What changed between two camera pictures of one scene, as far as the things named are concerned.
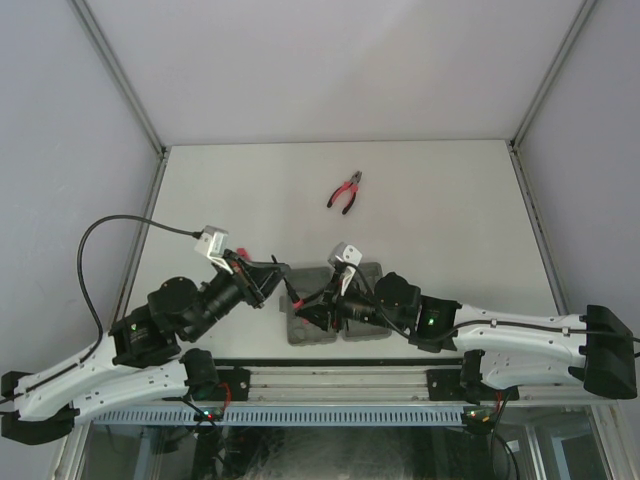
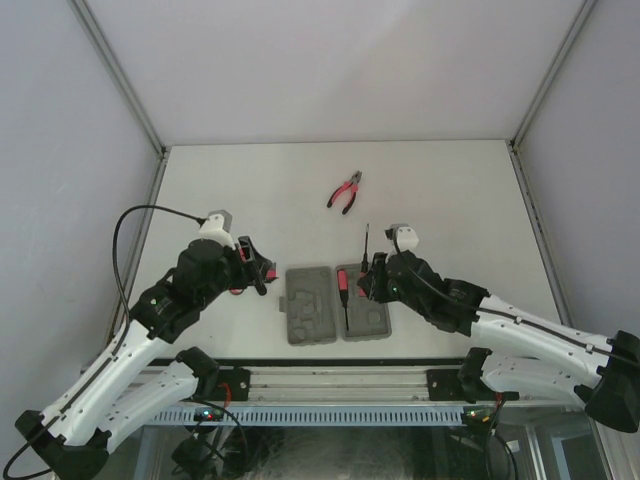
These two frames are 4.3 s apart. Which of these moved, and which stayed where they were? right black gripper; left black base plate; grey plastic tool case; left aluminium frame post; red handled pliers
Moved: right black gripper
Stayed: left aluminium frame post; grey plastic tool case; left black base plate; red handled pliers
